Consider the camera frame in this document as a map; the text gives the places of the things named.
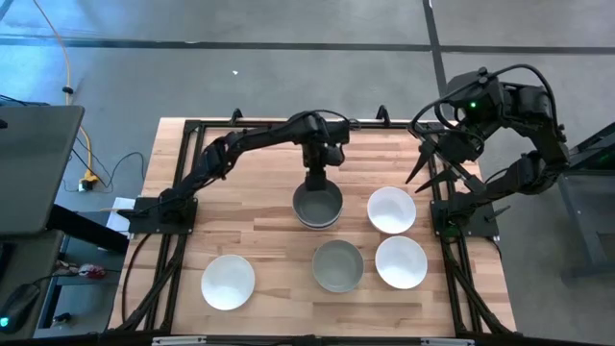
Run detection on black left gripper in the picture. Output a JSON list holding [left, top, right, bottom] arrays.
[[302, 142, 347, 193]]

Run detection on yellow power plug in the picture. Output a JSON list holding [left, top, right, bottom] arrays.
[[78, 173, 101, 192]]

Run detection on grey metal cart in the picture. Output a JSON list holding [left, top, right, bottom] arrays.
[[556, 122, 615, 280]]

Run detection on black floor cable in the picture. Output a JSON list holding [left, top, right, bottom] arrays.
[[61, 136, 148, 193]]

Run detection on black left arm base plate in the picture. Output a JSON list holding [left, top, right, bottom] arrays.
[[128, 196, 199, 235]]

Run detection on yellow floor cable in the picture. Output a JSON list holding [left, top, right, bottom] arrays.
[[31, 0, 97, 182]]

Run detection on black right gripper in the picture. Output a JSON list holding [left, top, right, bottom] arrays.
[[406, 129, 487, 196]]

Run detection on grey laptop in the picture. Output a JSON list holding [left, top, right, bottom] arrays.
[[0, 105, 86, 236]]

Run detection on grey bowl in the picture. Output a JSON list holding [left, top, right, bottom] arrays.
[[291, 180, 345, 227], [311, 238, 365, 294]]

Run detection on black aluminium table frame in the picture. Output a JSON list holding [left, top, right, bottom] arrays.
[[108, 117, 518, 346]]

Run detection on red white small item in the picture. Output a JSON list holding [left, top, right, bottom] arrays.
[[55, 259, 108, 281]]

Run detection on dark desk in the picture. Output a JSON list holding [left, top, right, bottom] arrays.
[[0, 204, 131, 340]]

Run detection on white paper sheet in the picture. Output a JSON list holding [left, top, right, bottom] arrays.
[[105, 196, 138, 236]]

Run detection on black computer mouse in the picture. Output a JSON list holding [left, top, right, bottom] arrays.
[[0, 282, 42, 335]]

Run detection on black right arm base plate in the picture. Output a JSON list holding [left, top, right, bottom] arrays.
[[430, 199, 501, 239]]

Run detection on silver metal bracket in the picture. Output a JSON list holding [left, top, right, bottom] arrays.
[[152, 335, 208, 346], [420, 337, 476, 346]]

